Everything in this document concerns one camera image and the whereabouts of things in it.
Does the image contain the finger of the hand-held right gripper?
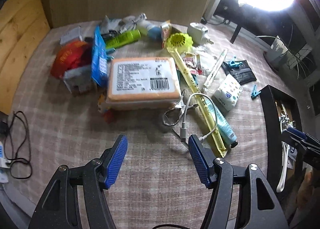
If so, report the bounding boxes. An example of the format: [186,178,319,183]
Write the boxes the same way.
[301,144,320,162]
[283,127,320,148]

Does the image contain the crumpled silver packaging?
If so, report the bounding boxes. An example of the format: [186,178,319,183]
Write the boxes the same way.
[99,13,147,36]

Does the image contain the green tube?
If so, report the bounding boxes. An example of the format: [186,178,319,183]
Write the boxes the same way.
[104,29,142,49]

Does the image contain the orange sponge pack white label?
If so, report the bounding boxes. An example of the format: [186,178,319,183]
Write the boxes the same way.
[107,56,182,110]

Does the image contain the blue packet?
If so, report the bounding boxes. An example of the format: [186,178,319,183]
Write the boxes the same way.
[91,26,111,87]

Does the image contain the long white paper wrapper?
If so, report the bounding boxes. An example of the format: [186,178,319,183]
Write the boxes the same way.
[203,48,228,88]

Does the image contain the thick white cable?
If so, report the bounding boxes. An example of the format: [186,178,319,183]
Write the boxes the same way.
[276,141,291,192]

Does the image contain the red white sachet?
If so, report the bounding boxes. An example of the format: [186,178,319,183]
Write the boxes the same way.
[182,52,203,75]

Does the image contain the white power strip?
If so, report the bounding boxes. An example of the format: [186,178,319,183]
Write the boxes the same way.
[0,139,11,185]

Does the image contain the white power adapter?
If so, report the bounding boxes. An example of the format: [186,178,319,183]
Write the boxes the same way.
[187,22,215,46]

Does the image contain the orange snack packet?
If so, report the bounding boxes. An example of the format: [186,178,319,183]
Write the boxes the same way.
[159,21,173,44]

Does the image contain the blue clip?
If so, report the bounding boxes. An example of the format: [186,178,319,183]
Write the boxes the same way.
[251,84,262,100]
[227,56,245,70]

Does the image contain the grey potted plant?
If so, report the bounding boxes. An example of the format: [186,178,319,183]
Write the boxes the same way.
[257,18,316,80]

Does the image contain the small grey box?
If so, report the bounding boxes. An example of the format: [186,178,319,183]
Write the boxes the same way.
[63,67,95,95]

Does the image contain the metal clip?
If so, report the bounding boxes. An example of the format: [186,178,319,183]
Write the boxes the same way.
[162,89,198,126]

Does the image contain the black pouch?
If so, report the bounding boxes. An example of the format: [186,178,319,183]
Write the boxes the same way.
[222,59,257,86]

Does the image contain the yellow fly swatter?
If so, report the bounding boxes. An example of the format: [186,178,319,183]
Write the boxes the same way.
[166,32,228,157]

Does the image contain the grey flat packet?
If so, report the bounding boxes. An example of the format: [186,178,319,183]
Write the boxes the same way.
[59,26,83,46]

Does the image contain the black cable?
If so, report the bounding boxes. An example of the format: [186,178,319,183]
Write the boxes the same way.
[0,111,32,180]

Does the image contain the black storage box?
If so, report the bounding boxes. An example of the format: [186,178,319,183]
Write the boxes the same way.
[259,84,312,196]

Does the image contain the white blue cream tube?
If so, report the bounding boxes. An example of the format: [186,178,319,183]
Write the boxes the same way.
[212,103,237,148]

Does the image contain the red plastic bag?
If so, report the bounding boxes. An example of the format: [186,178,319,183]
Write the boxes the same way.
[51,41,91,78]

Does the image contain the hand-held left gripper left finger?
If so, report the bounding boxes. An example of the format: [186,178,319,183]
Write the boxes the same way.
[29,134,128,229]

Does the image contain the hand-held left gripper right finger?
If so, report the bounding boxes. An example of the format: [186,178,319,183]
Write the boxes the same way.
[188,134,289,229]

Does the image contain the white blue bottle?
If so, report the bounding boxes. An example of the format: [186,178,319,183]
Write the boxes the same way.
[136,20,162,42]

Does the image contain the white usb cable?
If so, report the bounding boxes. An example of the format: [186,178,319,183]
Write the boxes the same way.
[179,92,218,145]

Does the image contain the white dotted tissue packet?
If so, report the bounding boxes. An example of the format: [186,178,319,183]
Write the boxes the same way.
[213,73,243,112]

